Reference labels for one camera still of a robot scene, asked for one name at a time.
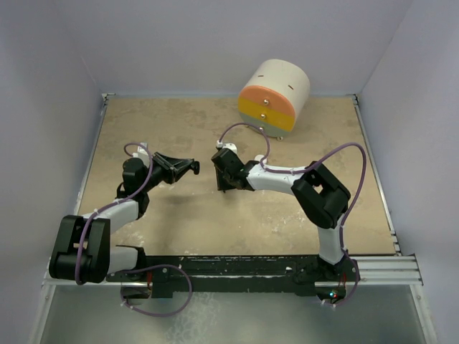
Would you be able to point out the aluminium frame rail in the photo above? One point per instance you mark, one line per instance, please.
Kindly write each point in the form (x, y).
(303, 269)

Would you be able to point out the round white drawer cabinet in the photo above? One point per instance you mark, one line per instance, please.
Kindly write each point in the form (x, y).
(274, 97)

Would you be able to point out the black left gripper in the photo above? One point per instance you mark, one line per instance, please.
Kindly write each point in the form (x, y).
(177, 167)

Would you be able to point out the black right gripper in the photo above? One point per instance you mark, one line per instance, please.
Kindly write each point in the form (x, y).
(222, 185)

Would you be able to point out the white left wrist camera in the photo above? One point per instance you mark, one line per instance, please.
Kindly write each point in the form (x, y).
(141, 152)

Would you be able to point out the black earbud charging case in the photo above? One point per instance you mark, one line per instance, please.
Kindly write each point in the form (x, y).
(196, 167)

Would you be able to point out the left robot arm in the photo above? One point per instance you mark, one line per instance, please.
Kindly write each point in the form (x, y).
(82, 251)

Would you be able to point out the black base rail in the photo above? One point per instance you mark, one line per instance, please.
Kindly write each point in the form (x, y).
(329, 291)

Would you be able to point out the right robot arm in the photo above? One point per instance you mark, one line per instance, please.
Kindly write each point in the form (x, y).
(322, 197)

